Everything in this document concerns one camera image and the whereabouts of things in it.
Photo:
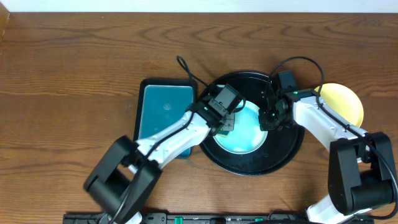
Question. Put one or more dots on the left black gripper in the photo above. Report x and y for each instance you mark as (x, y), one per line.
(227, 123)

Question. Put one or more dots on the round black serving tray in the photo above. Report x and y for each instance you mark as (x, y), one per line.
(280, 146)

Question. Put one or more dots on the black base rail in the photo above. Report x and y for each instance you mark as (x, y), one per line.
(163, 218)

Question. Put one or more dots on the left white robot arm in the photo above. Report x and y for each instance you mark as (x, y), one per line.
(126, 175)

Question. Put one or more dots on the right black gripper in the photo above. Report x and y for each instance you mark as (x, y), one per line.
(265, 124)

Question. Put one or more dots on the black rectangular water tray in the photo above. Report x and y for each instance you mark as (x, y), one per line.
(161, 103)

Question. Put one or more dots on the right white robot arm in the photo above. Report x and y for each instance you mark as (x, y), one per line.
(361, 174)

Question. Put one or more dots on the yellow plate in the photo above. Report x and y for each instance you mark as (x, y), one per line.
(344, 101)

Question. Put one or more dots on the mint plate with blue stain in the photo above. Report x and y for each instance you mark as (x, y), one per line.
(246, 136)

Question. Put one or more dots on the green yellow sponge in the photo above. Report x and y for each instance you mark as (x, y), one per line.
(222, 134)

